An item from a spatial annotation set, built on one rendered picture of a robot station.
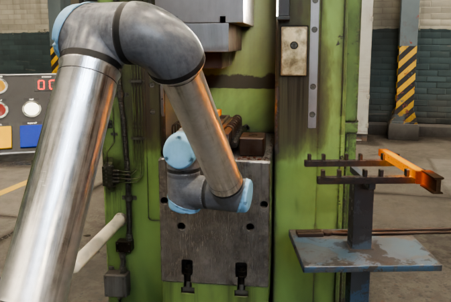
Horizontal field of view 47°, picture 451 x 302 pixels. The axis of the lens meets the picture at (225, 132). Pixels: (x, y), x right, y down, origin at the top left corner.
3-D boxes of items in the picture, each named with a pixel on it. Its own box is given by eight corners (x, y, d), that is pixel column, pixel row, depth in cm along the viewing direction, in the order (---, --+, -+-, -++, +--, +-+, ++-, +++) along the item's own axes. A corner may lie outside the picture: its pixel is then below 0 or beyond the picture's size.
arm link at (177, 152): (161, 171, 137) (160, 134, 135) (172, 160, 149) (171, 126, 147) (196, 172, 136) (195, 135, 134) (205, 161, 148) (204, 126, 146)
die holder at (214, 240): (268, 287, 180) (270, 161, 172) (160, 281, 184) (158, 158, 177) (274, 230, 234) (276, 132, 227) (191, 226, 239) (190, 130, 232)
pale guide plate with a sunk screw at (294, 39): (306, 75, 183) (307, 26, 180) (280, 75, 185) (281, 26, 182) (306, 75, 185) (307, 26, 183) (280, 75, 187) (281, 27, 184)
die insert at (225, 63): (221, 68, 185) (221, 51, 184) (201, 68, 186) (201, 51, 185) (231, 64, 214) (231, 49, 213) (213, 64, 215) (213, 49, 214)
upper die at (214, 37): (228, 52, 174) (228, 23, 172) (170, 52, 176) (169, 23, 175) (241, 49, 215) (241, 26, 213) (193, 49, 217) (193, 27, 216)
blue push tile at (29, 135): (45, 145, 166) (44, 123, 168) (20, 147, 164) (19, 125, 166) (45, 147, 167) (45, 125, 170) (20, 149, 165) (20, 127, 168)
